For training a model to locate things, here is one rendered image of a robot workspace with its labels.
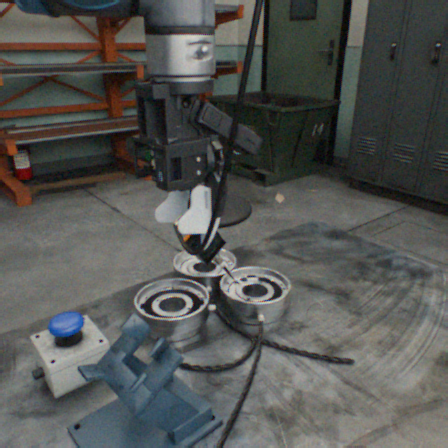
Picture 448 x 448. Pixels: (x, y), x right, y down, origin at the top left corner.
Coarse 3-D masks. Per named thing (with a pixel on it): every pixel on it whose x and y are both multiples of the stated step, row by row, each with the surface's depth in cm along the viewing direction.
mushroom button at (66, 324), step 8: (72, 312) 51; (56, 320) 49; (64, 320) 49; (72, 320) 49; (80, 320) 50; (48, 328) 49; (56, 328) 48; (64, 328) 48; (72, 328) 48; (80, 328) 49; (64, 336) 50; (72, 336) 50
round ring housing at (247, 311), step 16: (240, 272) 67; (256, 272) 68; (272, 272) 67; (224, 288) 64; (240, 288) 64; (256, 288) 66; (272, 288) 64; (288, 288) 62; (224, 304) 62; (240, 304) 59; (256, 304) 58; (272, 304) 59; (288, 304) 62; (240, 320) 61; (256, 320) 60; (272, 320) 61
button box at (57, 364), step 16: (32, 336) 51; (48, 336) 51; (80, 336) 51; (96, 336) 51; (48, 352) 49; (64, 352) 49; (80, 352) 49; (96, 352) 50; (48, 368) 46; (64, 368) 48; (48, 384) 49; (64, 384) 48; (80, 384) 50
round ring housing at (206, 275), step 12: (180, 252) 72; (228, 252) 72; (180, 264) 71; (192, 264) 71; (204, 264) 72; (216, 264) 71; (228, 264) 71; (180, 276) 67; (192, 276) 65; (204, 276) 65; (216, 276) 65; (216, 288) 66
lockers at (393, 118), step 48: (384, 0) 301; (432, 0) 277; (384, 48) 310; (432, 48) 284; (384, 96) 319; (432, 96) 292; (384, 144) 329; (432, 144) 300; (384, 192) 344; (432, 192) 309
